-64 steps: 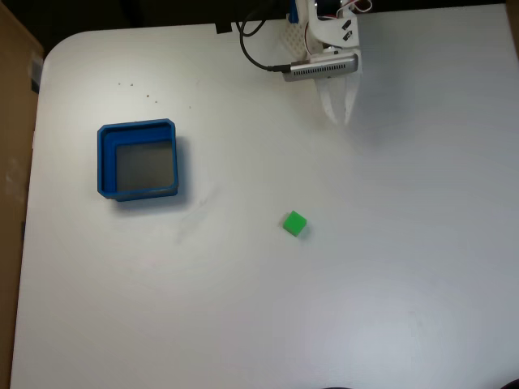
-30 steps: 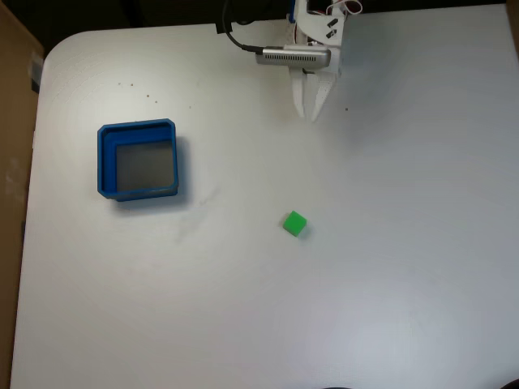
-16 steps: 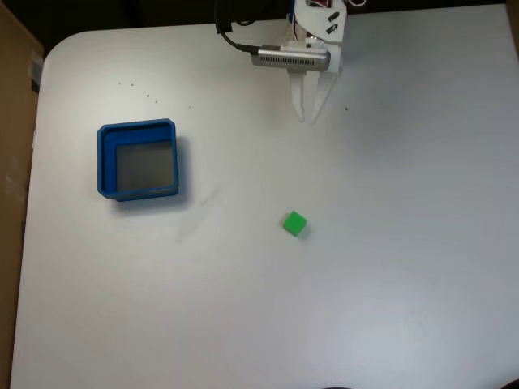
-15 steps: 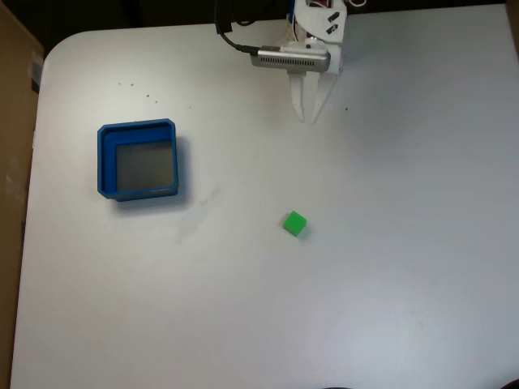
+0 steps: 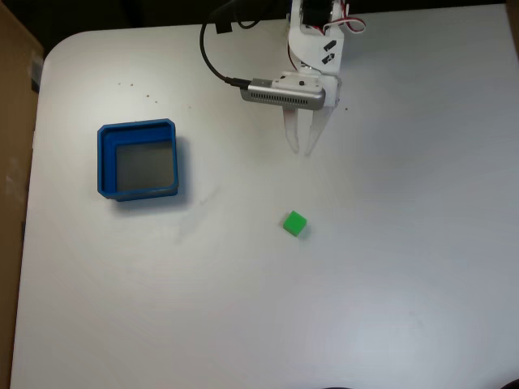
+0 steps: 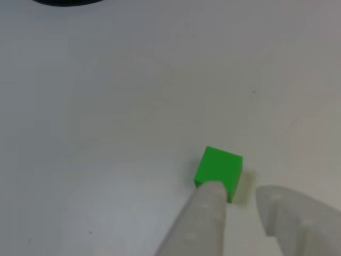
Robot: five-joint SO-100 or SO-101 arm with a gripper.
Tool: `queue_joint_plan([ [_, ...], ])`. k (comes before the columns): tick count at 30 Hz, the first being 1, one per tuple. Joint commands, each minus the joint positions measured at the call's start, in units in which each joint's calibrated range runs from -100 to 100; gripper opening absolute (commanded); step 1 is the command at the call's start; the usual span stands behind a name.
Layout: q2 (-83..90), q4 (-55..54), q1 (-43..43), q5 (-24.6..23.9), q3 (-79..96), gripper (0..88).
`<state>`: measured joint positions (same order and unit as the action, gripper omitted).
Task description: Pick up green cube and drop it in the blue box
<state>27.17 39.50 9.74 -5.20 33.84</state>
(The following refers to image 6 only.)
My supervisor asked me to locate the green cube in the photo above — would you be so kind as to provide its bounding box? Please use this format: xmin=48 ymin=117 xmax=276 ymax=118
xmin=193 ymin=145 xmax=243 ymax=205

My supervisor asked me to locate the black round object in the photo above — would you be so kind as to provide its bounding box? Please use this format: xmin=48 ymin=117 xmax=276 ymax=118
xmin=31 ymin=0 xmax=105 ymax=6

